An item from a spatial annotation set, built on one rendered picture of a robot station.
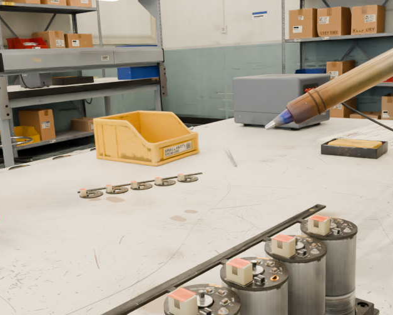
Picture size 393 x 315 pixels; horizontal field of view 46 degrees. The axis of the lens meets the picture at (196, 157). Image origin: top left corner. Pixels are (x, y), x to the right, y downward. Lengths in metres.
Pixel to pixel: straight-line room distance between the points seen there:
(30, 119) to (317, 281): 4.87
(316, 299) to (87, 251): 0.21
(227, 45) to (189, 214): 5.49
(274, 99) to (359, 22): 3.85
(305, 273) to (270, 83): 0.70
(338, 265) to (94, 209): 0.30
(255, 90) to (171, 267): 0.60
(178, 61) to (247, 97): 5.49
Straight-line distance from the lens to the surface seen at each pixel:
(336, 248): 0.21
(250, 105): 0.90
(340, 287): 0.22
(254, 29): 5.68
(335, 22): 4.77
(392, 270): 0.33
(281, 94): 0.85
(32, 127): 4.94
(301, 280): 0.19
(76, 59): 3.02
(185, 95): 6.33
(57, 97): 3.01
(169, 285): 0.17
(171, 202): 0.46
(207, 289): 0.16
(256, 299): 0.17
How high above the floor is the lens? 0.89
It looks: 12 degrees down
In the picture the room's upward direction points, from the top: 3 degrees counter-clockwise
